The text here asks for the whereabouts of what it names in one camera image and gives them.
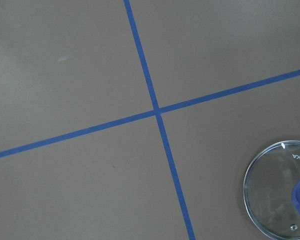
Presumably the glass pot lid blue knob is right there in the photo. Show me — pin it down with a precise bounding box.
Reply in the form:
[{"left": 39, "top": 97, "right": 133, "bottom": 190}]
[{"left": 243, "top": 140, "right": 300, "bottom": 240}]

